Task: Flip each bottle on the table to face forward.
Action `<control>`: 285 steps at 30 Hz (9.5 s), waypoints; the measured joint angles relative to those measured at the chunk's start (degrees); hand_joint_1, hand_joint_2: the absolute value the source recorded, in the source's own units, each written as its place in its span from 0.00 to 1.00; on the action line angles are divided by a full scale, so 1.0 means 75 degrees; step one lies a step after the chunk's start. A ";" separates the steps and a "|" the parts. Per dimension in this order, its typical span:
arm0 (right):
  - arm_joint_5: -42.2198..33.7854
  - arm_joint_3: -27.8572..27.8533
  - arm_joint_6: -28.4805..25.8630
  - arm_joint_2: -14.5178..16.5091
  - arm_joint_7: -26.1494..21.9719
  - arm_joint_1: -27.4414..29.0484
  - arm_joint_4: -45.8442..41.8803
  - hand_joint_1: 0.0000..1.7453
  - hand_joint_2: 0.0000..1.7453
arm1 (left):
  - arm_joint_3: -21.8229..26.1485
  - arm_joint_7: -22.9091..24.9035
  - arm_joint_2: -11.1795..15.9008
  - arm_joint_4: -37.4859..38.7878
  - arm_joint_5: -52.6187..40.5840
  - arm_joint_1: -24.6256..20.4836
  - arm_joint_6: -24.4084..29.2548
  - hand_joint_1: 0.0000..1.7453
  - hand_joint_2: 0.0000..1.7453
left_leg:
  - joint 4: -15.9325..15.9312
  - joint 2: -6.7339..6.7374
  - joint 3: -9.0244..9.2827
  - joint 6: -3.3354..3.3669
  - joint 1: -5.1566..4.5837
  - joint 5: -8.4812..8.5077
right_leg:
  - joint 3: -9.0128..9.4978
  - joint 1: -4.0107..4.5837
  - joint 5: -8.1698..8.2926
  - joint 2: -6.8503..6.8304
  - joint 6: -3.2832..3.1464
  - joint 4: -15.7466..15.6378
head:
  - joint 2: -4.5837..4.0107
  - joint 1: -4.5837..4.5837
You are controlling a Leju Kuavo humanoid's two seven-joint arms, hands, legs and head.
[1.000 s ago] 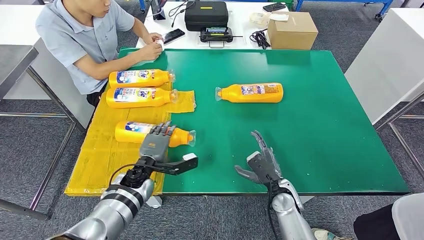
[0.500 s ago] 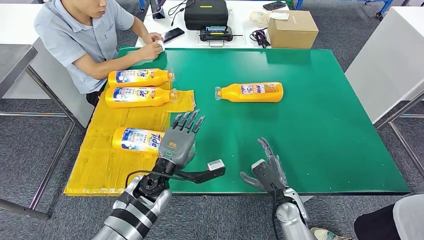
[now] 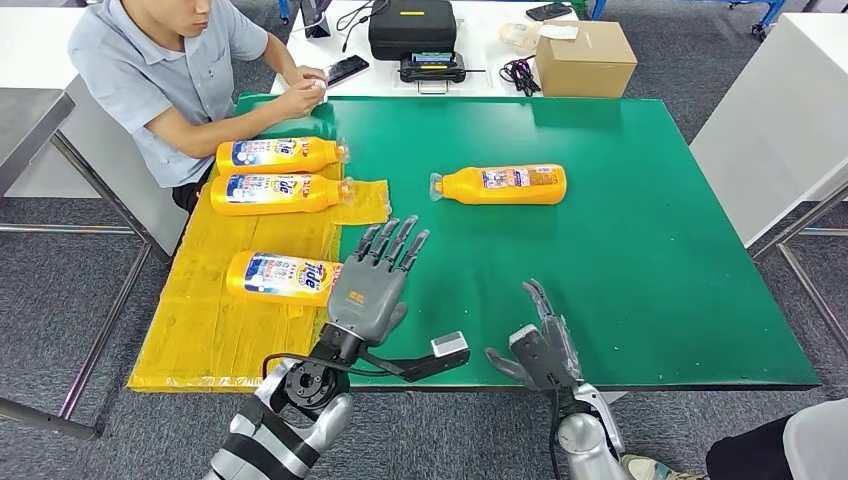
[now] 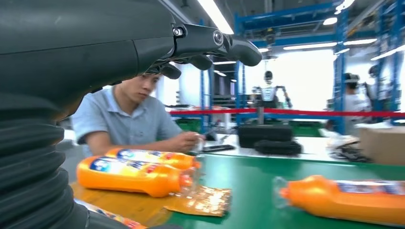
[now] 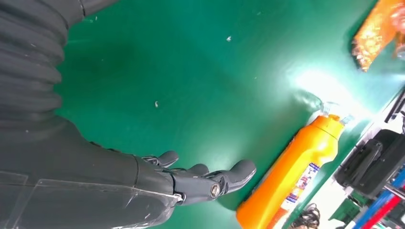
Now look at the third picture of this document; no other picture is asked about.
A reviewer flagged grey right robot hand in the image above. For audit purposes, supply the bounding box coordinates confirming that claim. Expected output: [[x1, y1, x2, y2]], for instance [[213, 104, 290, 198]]
[[485, 278, 585, 393]]

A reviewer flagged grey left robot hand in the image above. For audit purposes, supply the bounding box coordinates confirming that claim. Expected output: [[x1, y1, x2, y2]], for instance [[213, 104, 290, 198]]
[[326, 215, 432, 348]]

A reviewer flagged orange detergent bottle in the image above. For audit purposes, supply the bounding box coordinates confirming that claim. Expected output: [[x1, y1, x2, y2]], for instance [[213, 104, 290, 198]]
[[209, 173, 357, 217], [225, 250, 344, 308], [429, 163, 568, 206], [215, 136, 350, 176]]

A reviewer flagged green topped table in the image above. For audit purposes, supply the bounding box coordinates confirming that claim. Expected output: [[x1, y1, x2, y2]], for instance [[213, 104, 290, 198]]
[[228, 93, 823, 405]]

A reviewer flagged yellow taped cardboard sheet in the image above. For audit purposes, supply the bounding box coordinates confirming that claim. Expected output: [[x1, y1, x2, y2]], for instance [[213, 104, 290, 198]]
[[125, 162, 393, 396]]

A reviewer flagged person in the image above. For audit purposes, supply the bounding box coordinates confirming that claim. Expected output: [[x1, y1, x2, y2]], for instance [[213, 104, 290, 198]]
[[619, 397, 848, 480], [67, 0, 329, 213]]

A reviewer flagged black smartphone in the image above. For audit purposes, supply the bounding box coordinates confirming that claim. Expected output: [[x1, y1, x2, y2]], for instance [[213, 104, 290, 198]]
[[525, 1, 575, 22], [325, 54, 371, 88]]

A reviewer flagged black remote controller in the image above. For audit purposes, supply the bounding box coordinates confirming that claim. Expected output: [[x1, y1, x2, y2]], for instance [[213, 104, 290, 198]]
[[398, 50, 487, 95]]

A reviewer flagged black carrying case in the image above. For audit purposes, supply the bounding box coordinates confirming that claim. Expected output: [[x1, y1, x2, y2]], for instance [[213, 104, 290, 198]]
[[368, 0, 458, 62]]

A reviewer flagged black tablet on stand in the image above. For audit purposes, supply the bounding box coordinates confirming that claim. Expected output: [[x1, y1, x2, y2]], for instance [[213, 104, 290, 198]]
[[299, 0, 333, 39]]

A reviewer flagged brown cardboard box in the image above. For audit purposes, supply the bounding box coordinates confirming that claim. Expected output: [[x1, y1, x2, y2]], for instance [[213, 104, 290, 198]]
[[535, 20, 639, 99]]

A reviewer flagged clear plastic bag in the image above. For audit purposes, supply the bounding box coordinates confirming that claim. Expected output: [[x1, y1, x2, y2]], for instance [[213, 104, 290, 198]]
[[498, 21, 542, 52]]

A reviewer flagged white table with metal legs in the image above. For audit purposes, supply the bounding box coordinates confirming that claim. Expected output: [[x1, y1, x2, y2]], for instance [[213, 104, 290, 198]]
[[688, 13, 848, 356]]

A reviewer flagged white paper sheet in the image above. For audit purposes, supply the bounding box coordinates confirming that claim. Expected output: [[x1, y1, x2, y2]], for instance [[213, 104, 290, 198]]
[[537, 23, 580, 42]]

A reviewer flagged grey table with metal legs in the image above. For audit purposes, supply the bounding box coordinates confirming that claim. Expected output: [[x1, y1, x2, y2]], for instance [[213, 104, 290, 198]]
[[0, 89, 154, 442]]

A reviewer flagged white panel table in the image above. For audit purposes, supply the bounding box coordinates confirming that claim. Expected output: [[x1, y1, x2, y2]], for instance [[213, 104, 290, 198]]
[[0, 7, 189, 256]]

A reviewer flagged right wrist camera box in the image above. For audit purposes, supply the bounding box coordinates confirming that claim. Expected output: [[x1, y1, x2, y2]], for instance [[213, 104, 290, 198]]
[[508, 324, 542, 354]]

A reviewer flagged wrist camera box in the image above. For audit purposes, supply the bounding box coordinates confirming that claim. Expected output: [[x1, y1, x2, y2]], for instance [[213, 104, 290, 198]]
[[508, 324, 542, 354], [360, 331, 472, 384]]

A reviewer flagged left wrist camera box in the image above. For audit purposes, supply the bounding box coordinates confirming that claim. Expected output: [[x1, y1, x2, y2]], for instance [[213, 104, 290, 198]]
[[360, 331, 472, 384]]

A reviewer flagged black purple cable bundle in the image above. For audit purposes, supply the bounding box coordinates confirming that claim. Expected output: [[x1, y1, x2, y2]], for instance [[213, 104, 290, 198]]
[[498, 56, 542, 99]]

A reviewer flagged blue metal cart frame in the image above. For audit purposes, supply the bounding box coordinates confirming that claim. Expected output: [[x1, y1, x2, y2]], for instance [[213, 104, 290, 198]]
[[589, 0, 786, 38]]

